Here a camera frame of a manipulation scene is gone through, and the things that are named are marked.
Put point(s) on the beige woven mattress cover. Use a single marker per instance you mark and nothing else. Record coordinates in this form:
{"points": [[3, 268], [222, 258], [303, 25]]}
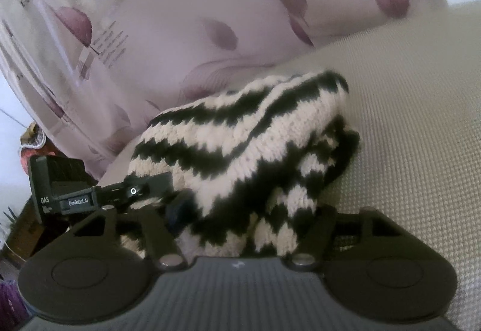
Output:
{"points": [[415, 100]]}

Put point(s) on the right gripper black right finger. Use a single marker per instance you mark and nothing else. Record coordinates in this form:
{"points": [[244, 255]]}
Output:
{"points": [[375, 268]]}

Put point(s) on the pink leaf-print curtain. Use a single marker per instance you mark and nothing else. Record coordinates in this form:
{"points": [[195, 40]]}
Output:
{"points": [[93, 73]]}

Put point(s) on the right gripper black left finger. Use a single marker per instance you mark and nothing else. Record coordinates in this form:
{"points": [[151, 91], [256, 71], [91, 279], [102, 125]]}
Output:
{"points": [[86, 274]]}

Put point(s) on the purple patterned fabric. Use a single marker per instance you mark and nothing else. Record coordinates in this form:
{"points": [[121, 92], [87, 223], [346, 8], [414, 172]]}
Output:
{"points": [[12, 308]]}

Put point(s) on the black and cream knitted garment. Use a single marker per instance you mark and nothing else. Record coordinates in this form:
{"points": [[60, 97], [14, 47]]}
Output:
{"points": [[248, 167]]}

